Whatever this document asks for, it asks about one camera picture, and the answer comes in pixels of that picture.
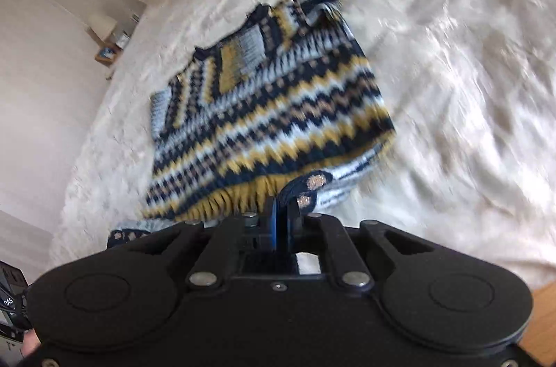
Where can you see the person's left hand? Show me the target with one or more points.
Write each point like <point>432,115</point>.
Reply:
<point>31,343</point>

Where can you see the left beige table lamp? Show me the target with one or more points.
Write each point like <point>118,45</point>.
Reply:
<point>102,25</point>

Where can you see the navy yellow patterned knit sweater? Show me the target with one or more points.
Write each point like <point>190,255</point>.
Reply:
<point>286,106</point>

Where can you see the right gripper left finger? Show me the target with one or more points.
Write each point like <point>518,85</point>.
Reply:
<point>236,240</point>

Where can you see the white embroidered bedspread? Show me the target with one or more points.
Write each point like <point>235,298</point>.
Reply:
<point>470,86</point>

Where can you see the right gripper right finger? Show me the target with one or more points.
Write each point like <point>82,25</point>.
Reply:
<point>341,265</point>

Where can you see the left cream nightstand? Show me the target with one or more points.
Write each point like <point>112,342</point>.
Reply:
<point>110,52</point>

